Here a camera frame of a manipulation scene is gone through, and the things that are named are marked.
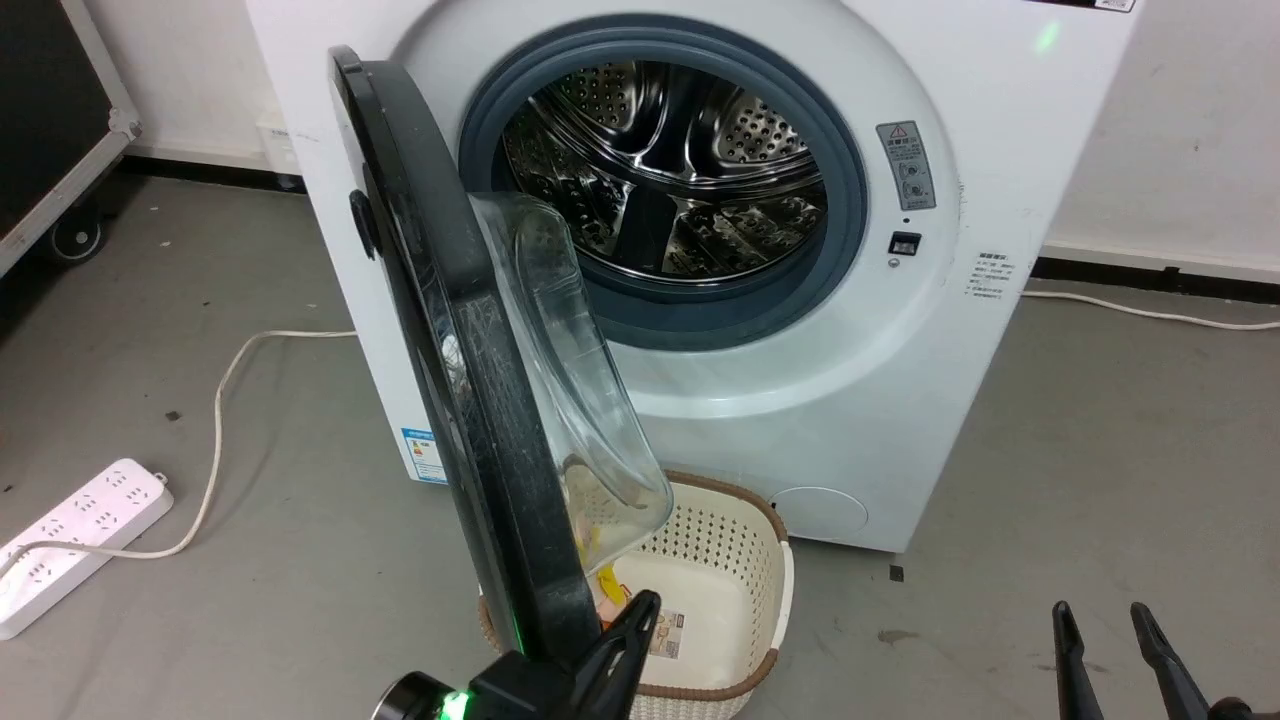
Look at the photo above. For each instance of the round white filter cover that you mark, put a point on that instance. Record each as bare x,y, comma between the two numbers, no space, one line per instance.
820,515

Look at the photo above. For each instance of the orange yellow toy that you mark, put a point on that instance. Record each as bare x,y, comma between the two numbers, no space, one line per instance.
607,598

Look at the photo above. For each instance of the stainless steel washer drum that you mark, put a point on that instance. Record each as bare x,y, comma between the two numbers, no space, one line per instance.
690,170

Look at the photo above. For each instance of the grey warning sticker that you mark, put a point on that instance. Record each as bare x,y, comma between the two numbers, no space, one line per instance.
906,165

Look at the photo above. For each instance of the white power strip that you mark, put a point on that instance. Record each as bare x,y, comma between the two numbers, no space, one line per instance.
70,540

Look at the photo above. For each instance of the black flight case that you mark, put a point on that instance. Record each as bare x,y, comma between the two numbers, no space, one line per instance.
45,110

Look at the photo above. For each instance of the black round glass washer door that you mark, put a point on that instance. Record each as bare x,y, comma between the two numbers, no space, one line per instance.
470,350

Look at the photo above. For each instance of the white front-load washing machine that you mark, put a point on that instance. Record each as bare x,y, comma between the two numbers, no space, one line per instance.
900,400

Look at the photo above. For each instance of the black text label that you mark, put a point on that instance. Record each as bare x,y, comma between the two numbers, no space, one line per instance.
992,275

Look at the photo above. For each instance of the blue energy label sticker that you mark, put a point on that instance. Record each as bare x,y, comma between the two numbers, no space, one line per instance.
424,457

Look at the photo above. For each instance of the grey rubber door gasket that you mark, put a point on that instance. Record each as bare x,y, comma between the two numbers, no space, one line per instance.
842,250

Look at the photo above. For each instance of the cream perforated laundry basket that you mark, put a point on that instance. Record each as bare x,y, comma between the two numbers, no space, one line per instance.
725,560

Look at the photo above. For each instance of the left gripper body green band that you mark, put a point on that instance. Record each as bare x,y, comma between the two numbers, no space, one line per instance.
500,695

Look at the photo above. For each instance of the black caster wheel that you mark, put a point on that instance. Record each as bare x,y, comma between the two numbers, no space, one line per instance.
76,236

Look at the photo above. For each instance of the black door latch socket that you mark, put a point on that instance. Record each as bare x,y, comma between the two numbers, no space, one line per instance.
904,243

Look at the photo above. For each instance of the paper label in basket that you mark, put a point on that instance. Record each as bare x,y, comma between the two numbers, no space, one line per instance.
666,634

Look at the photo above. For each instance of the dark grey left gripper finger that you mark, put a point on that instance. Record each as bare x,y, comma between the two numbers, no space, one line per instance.
620,660

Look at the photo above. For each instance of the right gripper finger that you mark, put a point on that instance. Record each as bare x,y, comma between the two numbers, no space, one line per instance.
1165,665
1072,670

